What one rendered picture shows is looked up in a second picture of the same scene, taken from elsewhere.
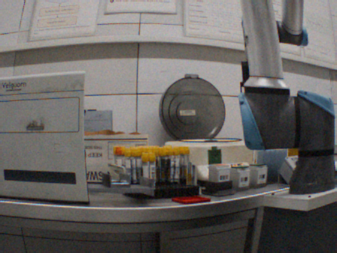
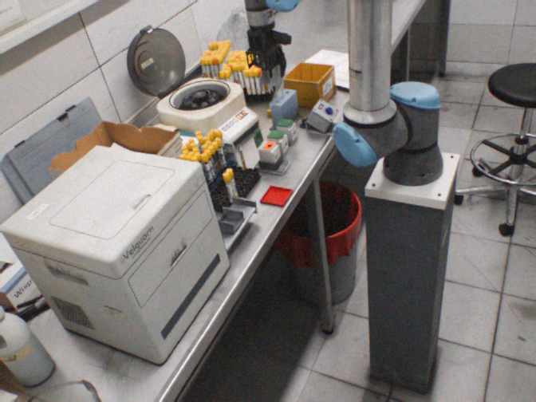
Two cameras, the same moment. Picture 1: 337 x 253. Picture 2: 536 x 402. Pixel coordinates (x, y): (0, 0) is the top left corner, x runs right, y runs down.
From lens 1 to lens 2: 0.96 m
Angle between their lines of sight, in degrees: 47
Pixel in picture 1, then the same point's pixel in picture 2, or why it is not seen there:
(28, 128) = (171, 262)
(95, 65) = (49, 58)
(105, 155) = not seen: hidden behind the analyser
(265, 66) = (381, 99)
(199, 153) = (212, 121)
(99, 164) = not seen: hidden behind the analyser
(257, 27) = (379, 60)
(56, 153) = (202, 254)
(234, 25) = not seen: outside the picture
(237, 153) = (237, 104)
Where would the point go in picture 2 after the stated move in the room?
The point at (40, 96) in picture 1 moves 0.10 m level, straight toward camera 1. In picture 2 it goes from (172, 223) to (210, 243)
